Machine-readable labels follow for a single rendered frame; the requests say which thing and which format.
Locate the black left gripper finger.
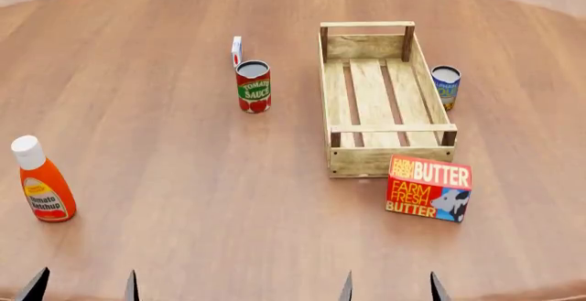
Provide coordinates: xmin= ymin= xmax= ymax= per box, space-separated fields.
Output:
xmin=14 ymin=266 xmax=51 ymax=301
xmin=124 ymin=269 xmax=141 ymax=301

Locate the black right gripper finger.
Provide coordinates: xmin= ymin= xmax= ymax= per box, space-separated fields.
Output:
xmin=337 ymin=271 xmax=354 ymax=301
xmin=429 ymin=271 xmax=453 ymax=301

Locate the red butter box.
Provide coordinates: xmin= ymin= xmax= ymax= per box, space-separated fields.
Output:
xmin=385 ymin=154 xmax=473 ymax=223

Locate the wooden slatted crate tray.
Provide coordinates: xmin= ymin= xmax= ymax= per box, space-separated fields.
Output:
xmin=318 ymin=21 xmax=459 ymax=179

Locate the orange tomato ketchup bottle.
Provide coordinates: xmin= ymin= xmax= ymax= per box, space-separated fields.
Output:
xmin=10 ymin=134 xmax=78 ymax=224

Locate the blue alphabet soup can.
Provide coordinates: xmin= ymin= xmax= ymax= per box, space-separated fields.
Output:
xmin=430 ymin=65 xmax=462 ymax=112

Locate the red tomato sauce can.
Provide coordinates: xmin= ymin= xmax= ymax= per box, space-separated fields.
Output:
xmin=234 ymin=59 xmax=272 ymax=114

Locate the small white red carton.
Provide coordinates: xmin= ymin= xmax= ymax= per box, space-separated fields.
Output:
xmin=231 ymin=35 xmax=244 ymax=68

